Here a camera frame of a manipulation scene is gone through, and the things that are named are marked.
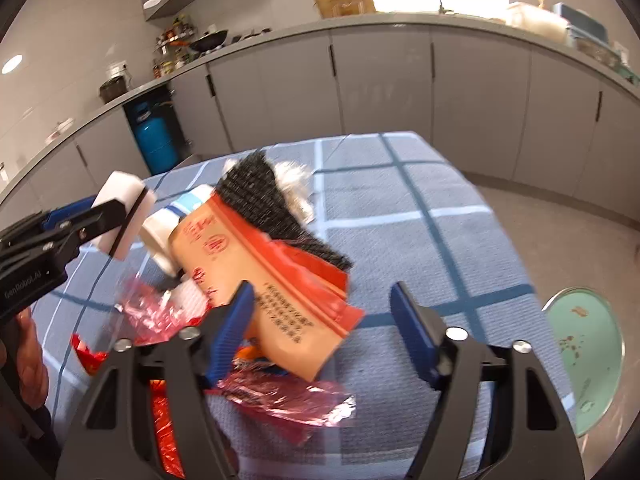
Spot large green basin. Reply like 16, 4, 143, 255
542, 287, 626, 436

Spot white plastic basin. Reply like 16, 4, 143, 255
505, 2, 571, 43

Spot red transparent plastic wrapper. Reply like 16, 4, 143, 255
215, 374, 358, 447
114, 279, 212, 347

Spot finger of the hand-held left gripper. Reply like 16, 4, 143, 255
42, 195, 101, 228
52, 199, 128, 261

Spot blue checkered tablecloth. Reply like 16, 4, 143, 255
30, 132, 576, 480

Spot white foam net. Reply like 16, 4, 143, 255
272, 160, 317, 223

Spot gas stove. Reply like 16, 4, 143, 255
227, 29, 273, 43

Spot black wok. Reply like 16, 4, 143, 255
187, 30, 230, 53

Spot blue gas cylinder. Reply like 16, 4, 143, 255
131, 110, 181, 176

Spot red foam net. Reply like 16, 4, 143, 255
70, 334, 187, 478

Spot dark cooking pot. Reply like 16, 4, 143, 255
99, 76, 128, 103

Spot orange paper packet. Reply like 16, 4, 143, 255
167, 194, 366, 382

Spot grey kitchen cabinets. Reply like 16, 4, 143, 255
0, 12, 640, 241

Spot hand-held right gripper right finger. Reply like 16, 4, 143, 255
390, 280, 586, 480

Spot white foam block black stripe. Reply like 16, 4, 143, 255
95, 171, 157, 261

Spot spice rack with bottles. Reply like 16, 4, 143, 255
151, 14, 196, 78

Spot orange blue snack wrapper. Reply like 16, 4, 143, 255
232, 342, 288, 378

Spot wooden cutting board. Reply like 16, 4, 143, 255
311, 0, 377, 18

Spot blue plastic crate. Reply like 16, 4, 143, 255
552, 2, 611, 43

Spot black mesh net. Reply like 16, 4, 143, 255
214, 151, 353, 273

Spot person's left hand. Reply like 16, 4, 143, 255
16, 309, 52, 413

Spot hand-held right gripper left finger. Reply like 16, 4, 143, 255
55, 280, 257, 480

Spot steel basin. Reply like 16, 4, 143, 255
575, 35, 628, 67

